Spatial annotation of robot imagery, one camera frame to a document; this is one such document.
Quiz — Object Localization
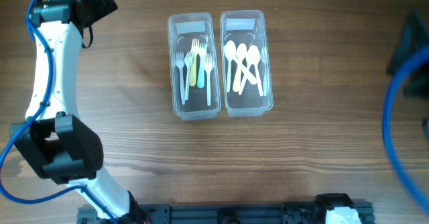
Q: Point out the white plastic fork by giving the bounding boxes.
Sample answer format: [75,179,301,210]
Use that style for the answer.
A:
[176,52,185,105]
[184,50,194,101]
[204,53,213,106]

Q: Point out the yellow plastic fork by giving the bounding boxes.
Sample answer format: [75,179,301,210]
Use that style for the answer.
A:
[189,38,200,87]

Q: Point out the light blue plastic fork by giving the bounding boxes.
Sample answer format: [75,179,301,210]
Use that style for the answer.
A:
[197,43,207,89]

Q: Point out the thin white plastic spoon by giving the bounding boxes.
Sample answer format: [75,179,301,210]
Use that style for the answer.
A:
[224,40,237,92]

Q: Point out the yellow plastic spoon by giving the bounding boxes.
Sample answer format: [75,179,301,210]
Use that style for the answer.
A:
[233,43,247,92]

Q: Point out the outermost white plastic spoon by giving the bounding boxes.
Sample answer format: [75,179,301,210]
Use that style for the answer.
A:
[237,44,257,95]

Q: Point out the wide-handled white spoon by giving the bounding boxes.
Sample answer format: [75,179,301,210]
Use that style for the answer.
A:
[249,45,263,97]

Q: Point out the long white plastic spoon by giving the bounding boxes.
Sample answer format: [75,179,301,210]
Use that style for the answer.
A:
[233,55,257,88]

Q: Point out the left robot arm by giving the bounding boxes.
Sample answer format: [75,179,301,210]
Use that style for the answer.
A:
[5,0,147,223]

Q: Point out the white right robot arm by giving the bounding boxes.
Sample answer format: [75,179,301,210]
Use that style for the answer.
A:
[312,10,428,223]

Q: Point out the left clear plastic container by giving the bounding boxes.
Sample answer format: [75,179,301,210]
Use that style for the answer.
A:
[168,13,221,121]

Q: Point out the clear plastic container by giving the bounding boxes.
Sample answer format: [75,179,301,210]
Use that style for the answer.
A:
[168,13,221,121]
[220,10,273,117]

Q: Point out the right clear plastic container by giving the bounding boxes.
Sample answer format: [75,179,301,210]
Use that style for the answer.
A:
[220,10,273,117]

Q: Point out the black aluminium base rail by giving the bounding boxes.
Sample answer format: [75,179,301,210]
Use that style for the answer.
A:
[76,201,375,224]

